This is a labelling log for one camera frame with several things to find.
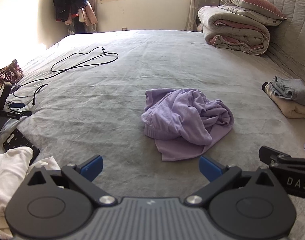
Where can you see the unused black gripper device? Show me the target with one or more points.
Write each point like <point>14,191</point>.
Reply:
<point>2,97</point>

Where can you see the small pastel cloth pile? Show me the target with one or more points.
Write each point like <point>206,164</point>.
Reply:
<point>200,27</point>

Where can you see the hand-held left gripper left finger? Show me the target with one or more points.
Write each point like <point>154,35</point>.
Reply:
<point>92,166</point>

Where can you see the floral bag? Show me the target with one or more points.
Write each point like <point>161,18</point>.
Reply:
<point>7,72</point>

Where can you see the black flat device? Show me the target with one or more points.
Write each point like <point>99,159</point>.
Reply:
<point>20,142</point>

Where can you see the purple pants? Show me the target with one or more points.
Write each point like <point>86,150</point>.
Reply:
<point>182,120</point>

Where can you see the grey quilted headboard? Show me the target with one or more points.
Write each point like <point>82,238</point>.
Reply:
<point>297,30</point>

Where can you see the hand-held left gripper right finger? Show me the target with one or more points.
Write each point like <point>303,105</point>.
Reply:
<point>210,168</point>

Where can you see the folded grey sweater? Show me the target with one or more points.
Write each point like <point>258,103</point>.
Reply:
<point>292,90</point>

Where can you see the folded black cloth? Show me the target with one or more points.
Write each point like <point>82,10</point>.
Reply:
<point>264,87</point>

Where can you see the white cloth pile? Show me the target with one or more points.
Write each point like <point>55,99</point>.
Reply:
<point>7,175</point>

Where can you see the pink grey pillow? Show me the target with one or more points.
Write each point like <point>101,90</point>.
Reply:
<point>250,2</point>

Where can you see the folded grey pink quilt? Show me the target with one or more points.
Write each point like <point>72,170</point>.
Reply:
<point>232,30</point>

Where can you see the folded beige garment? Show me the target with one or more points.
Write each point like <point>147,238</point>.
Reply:
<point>290,110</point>

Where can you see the grey bed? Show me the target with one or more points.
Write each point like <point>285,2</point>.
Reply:
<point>117,92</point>

